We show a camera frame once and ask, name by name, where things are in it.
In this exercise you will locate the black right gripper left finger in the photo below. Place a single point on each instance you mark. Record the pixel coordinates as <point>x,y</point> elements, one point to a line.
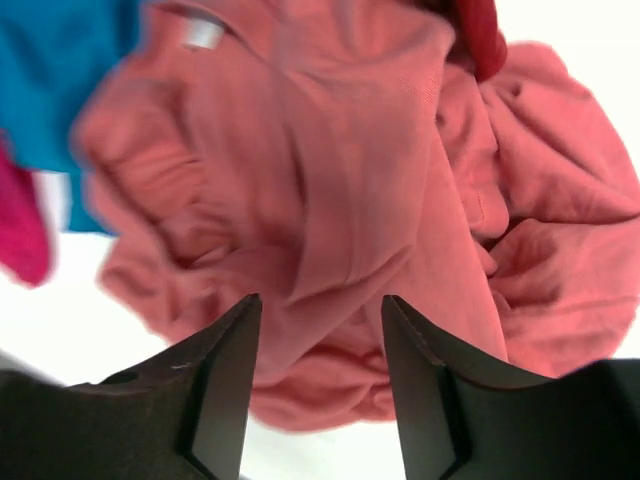
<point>180,414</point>

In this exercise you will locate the salmon pink t-shirt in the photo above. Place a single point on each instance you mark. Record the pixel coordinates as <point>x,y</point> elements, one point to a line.
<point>324,154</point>

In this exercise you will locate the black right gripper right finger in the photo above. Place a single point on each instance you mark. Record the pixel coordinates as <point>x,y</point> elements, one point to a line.
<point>464,414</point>

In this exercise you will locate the magenta pink t-shirt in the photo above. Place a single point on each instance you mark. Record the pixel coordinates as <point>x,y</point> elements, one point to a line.
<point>26,250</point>

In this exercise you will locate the dark red t-shirt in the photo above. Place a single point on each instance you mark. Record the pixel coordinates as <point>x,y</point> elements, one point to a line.
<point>477,22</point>

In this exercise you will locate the teal blue t-shirt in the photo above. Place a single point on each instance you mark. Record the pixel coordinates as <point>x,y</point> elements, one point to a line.
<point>53,55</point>

